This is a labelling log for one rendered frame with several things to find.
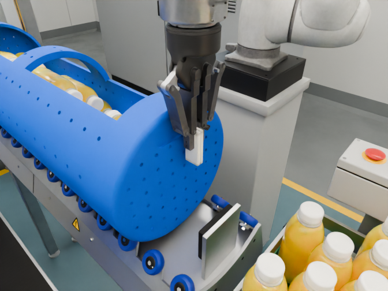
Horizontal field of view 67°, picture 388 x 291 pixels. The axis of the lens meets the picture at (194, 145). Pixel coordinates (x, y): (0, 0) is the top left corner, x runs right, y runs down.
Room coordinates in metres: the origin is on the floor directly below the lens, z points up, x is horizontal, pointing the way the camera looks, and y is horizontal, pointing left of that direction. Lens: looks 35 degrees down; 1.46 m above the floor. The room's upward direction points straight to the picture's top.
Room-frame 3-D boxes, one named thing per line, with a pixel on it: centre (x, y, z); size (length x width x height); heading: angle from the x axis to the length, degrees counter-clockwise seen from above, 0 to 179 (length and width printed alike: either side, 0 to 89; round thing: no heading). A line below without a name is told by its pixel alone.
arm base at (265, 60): (1.10, -0.22, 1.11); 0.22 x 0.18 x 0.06; 54
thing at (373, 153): (0.46, -0.35, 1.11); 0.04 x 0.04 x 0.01
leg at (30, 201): (1.00, 0.78, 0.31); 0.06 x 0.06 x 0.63; 48
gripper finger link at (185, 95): (0.41, 0.01, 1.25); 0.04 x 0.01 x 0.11; 48
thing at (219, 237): (0.35, -0.04, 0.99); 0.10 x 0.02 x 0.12; 138
